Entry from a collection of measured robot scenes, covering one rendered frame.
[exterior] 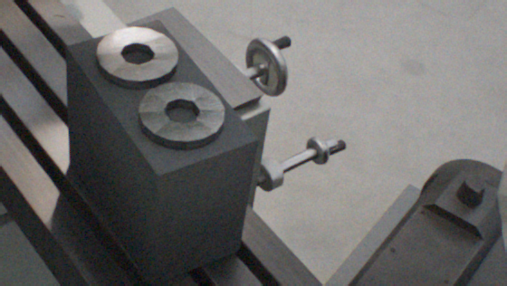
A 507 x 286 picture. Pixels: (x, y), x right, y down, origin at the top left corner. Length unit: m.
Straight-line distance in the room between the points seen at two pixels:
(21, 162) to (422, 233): 0.77
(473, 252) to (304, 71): 1.28
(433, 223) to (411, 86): 1.21
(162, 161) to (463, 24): 2.29
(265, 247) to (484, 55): 2.02
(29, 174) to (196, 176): 0.29
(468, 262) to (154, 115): 0.83
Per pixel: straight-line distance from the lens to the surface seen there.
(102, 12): 1.62
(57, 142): 1.24
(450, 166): 1.86
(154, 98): 1.01
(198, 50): 1.70
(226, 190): 1.03
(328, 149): 1.84
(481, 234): 1.73
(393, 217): 1.98
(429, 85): 2.92
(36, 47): 1.38
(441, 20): 3.18
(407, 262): 1.66
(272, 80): 1.83
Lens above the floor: 1.85
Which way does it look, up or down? 47 degrees down
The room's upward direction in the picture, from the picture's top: 6 degrees clockwise
